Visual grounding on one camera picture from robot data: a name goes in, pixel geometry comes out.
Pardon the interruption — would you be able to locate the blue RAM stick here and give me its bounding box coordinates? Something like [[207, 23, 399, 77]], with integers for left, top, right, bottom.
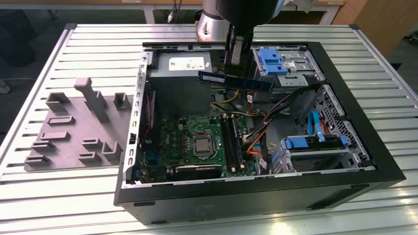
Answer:
[[197, 70, 273, 93]]

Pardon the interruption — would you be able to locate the black RAM slot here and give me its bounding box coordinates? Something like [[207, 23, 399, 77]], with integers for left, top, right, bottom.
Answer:
[[220, 114, 237, 172]]

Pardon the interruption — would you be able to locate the dark installed RAM stick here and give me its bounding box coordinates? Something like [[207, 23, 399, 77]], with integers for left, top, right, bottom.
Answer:
[[229, 114, 244, 170]]

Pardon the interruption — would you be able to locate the blue drive bay latch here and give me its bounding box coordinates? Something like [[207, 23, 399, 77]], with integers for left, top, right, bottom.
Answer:
[[259, 48, 288, 75]]

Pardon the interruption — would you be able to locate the metal drive cage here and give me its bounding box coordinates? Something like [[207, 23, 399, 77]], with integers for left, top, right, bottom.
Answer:
[[251, 47, 327, 103]]

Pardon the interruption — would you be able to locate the grey power supply unit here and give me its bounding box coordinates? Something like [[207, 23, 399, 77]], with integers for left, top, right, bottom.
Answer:
[[146, 52, 215, 118]]

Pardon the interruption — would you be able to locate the white framed desk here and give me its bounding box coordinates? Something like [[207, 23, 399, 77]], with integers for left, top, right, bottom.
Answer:
[[120, 0, 347, 24]]

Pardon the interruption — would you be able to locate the CPU socket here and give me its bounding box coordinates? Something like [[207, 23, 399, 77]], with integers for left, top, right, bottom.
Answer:
[[189, 131, 219, 160]]

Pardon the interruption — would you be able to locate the hard disk in blue carrier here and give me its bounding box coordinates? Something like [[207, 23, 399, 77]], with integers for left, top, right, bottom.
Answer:
[[281, 136, 348, 154]]

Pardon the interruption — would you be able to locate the silver CPU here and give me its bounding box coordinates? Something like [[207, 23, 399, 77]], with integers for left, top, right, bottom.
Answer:
[[195, 138, 212, 154]]

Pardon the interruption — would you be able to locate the brown wooden cabinet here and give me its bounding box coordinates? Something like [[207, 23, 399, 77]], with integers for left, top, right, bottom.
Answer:
[[331, 0, 418, 57]]

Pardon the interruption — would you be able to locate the green motherboard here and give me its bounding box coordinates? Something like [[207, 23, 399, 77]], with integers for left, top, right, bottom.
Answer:
[[136, 115, 261, 183]]

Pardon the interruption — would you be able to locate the metal disk bay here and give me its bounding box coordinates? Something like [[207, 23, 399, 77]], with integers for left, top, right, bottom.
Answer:
[[268, 137, 376, 175]]

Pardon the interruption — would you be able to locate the black graphics card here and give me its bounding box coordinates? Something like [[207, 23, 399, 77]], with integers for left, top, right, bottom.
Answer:
[[165, 163, 221, 182]]

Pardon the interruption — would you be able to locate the grey parts rack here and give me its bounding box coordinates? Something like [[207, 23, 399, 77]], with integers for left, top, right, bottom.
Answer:
[[22, 77, 134, 172]]

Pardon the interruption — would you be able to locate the black PC case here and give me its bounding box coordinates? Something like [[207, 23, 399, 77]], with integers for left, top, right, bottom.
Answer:
[[112, 41, 407, 225]]

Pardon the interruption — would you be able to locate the yellow wire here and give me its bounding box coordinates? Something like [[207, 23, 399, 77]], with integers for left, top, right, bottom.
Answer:
[[209, 90, 240, 111]]

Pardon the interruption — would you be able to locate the black cable bundle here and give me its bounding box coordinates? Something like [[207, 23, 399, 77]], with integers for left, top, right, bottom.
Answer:
[[259, 84, 324, 175]]

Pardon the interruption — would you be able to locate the blue flat data cable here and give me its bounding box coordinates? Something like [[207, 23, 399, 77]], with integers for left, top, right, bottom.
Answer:
[[308, 110, 327, 142]]

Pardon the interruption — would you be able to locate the orange wire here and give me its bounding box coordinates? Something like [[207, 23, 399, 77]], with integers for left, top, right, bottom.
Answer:
[[245, 141, 261, 156]]

